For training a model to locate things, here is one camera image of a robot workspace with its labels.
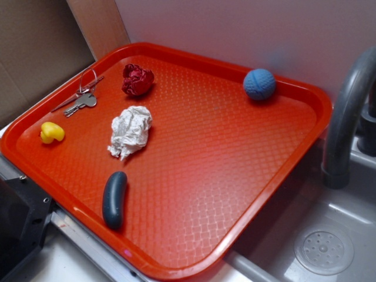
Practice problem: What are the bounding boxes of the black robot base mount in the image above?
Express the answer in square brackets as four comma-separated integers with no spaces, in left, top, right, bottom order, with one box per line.
[1,177,55,281]

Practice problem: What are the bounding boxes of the yellow rubber duck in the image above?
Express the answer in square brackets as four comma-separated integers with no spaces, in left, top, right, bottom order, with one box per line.
[39,122,65,144]

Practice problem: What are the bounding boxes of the silver keys on ring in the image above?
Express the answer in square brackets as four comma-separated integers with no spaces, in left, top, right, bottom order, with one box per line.
[51,68,104,118]

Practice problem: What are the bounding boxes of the blue textured ball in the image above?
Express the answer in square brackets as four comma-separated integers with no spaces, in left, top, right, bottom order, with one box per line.
[243,69,277,101]

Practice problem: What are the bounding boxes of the grey toy faucet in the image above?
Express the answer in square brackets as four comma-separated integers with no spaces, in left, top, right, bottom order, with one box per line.
[321,46,375,189]

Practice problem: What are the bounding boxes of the dark grey faucet handle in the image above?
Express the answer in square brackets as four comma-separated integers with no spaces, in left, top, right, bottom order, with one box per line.
[357,84,375,157]

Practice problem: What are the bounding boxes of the crumpled red cloth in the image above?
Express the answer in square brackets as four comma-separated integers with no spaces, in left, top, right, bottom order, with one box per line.
[122,64,155,96]

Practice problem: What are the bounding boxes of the brown cardboard panel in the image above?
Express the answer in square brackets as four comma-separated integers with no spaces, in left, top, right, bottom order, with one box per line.
[1,1,130,127]

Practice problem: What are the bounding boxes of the crumpled white paper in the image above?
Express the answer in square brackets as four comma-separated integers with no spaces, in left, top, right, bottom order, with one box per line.
[108,106,153,161]

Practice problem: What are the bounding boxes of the dark green plastic pickle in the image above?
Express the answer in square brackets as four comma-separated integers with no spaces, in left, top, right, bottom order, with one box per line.
[102,171,127,230]

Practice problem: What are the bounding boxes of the grey plastic sink basin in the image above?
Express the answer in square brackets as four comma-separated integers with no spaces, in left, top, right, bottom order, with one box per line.
[225,143,375,281]

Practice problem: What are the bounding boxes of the red plastic tray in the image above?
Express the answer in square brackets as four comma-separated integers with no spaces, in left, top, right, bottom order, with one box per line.
[1,43,332,280]

